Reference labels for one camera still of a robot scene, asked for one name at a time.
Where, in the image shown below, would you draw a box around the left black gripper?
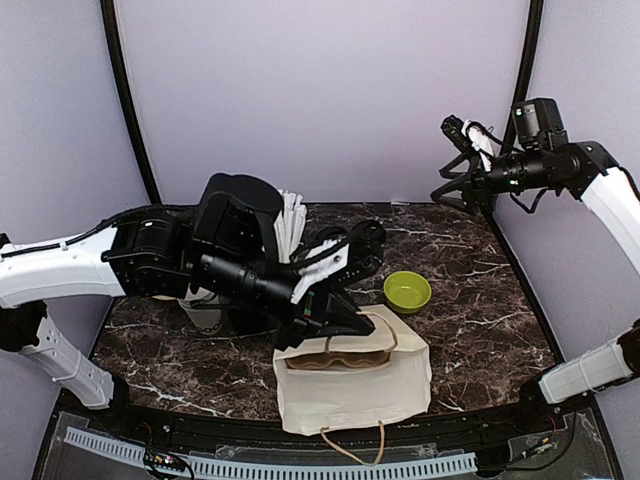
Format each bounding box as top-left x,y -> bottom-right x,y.
192,242 -> 376,351

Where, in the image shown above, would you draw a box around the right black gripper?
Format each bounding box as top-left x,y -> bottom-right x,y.
432,147 -> 560,215

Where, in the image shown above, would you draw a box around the cardboard two-cup carrier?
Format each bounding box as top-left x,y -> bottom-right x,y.
285,350 -> 391,371

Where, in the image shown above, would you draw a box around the brown paper bag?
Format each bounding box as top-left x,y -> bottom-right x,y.
272,305 -> 432,467

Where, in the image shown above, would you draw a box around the stack of white paper cups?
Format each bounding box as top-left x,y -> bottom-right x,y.
178,293 -> 223,336

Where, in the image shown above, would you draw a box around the stack of black lids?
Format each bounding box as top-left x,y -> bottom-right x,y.
227,308 -> 276,335

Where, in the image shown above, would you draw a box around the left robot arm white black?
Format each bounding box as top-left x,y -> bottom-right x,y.
1,206 -> 386,436

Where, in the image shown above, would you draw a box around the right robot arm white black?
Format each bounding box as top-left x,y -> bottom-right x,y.
429,141 -> 639,434

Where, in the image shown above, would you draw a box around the green bowl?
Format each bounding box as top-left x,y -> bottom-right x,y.
383,271 -> 432,314

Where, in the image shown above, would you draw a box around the bundle of wrapped white straws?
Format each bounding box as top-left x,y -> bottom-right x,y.
274,189 -> 307,263

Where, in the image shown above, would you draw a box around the right black frame post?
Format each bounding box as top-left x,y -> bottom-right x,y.
487,0 -> 546,216

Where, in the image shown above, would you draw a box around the black frame post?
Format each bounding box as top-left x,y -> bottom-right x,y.
100,0 -> 162,204
487,0 -> 546,216

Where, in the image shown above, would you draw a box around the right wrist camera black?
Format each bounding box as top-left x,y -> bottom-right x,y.
511,98 -> 569,152

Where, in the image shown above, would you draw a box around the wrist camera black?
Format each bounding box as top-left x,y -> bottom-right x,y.
511,98 -> 569,152
192,173 -> 284,264

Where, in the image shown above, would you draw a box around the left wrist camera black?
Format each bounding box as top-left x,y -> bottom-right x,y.
192,173 -> 284,264

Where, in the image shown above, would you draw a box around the black front rail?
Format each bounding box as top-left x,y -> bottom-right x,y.
124,407 -> 531,451

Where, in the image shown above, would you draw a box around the white slotted cable duct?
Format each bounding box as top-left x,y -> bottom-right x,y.
63,426 -> 479,480

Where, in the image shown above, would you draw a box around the left black frame post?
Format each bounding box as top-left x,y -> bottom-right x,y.
100,0 -> 162,204

